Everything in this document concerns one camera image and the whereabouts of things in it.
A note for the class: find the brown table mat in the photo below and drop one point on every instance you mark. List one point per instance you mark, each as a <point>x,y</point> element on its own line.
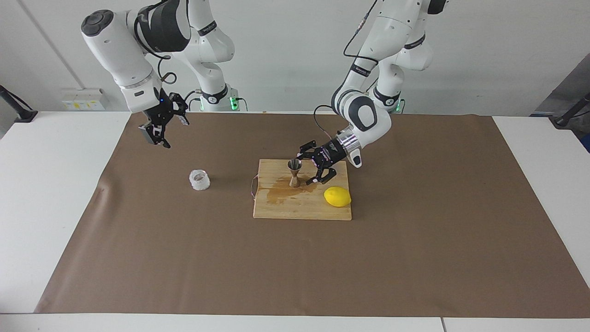
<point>184,267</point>

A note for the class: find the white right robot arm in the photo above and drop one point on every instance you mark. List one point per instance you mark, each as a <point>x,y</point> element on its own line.
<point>110,41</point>

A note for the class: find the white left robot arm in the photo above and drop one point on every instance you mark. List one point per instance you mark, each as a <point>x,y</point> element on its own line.
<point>364,115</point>

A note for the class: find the white wall socket box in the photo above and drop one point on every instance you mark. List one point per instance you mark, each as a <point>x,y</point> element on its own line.
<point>85,99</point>

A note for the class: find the dark grey panel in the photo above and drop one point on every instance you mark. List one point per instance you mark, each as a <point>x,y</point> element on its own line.
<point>567,92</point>

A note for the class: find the black camera stand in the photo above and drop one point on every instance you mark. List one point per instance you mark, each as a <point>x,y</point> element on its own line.
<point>25,115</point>
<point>564,121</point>

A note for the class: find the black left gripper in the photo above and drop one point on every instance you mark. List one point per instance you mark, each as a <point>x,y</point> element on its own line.
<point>329,154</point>

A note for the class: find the yellow lemon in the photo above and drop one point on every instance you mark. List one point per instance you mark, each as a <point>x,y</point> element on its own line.
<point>337,197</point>

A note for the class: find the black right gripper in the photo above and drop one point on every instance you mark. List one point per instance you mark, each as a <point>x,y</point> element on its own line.
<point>166,110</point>

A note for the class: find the dark blue object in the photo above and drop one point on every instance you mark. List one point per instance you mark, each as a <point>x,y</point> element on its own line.
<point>587,143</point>

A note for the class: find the clear glass cup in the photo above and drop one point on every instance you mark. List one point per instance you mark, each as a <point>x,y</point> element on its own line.
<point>199,184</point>

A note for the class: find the wooden cutting board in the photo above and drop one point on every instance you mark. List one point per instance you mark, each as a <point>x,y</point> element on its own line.
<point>286,210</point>

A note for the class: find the steel double jigger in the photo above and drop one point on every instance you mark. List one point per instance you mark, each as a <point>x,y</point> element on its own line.
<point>295,180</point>

